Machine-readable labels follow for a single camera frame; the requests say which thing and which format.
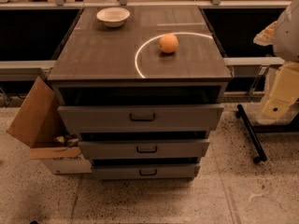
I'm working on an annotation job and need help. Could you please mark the orange fruit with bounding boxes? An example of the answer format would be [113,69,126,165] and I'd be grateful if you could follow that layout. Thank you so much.
[159,34,178,54]

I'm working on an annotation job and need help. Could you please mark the open cardboard box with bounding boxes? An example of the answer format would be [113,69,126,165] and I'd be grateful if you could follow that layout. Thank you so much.
[7,77,91,175]

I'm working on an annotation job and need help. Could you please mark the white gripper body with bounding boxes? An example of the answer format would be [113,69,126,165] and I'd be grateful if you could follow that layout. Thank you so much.
[262,62,299,119]

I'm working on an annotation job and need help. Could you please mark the grey middle drawer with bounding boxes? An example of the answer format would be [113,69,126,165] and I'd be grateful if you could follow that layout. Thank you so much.
[78,139,209,160]

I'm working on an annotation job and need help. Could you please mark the grey drawer cabinet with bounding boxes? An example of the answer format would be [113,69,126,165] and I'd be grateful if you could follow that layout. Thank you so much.
[49,6,232,106]

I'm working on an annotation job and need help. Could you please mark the grey bottom drawer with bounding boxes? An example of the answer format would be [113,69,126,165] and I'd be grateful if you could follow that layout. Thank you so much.
[92,163,200,180]

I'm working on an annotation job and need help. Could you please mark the grey drawer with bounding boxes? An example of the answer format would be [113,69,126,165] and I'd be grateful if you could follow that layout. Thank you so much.
[78,139,209,160]
[58,105,223,133]
[92,163,200,180]

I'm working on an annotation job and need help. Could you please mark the grey top drawer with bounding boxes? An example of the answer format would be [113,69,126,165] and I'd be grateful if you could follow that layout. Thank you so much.
[58,105,223,133]

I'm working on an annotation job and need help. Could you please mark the black wheeled stand base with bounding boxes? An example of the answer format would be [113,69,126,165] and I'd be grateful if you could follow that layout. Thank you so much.
[235,105,299,164]

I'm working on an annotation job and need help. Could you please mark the white bowl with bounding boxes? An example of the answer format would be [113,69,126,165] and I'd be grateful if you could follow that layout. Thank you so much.
[96,7,130,28]

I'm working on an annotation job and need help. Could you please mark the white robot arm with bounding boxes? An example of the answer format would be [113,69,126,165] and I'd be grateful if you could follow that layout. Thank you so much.
[253,0,299,119]

